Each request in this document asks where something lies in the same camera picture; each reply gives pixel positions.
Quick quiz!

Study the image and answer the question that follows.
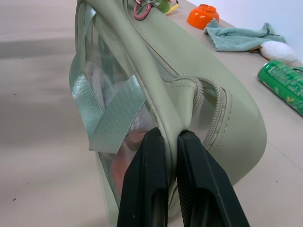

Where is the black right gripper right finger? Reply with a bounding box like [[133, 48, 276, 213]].
[[176, 130, 251, 227]]

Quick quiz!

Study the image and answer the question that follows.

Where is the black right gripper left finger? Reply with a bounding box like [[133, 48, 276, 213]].
[[116, 127, 179, 227]]

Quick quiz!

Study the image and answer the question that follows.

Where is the green zip pouch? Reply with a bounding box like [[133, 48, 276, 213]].
[[68, 0, 268, 218]]

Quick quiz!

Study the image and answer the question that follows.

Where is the white plush toy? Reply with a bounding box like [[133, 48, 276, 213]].
[[260, 41, 299, 64]]

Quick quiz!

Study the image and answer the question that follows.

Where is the green soda can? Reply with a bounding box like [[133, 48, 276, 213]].
[[257, 59, 303, 117]]

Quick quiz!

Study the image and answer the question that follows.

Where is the teal towel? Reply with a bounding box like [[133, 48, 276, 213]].
[[204, 18, 286, 52]]

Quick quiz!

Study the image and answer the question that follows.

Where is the pink carabiner clip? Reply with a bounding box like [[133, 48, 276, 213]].
[[133, 1, 152, 20]]

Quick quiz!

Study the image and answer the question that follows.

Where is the orange bowl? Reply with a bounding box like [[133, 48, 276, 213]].
[[187, 3, 220, 30]]

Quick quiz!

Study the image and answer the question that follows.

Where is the green plush keychain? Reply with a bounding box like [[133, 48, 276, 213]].
[[155, 0, 179, 16]]

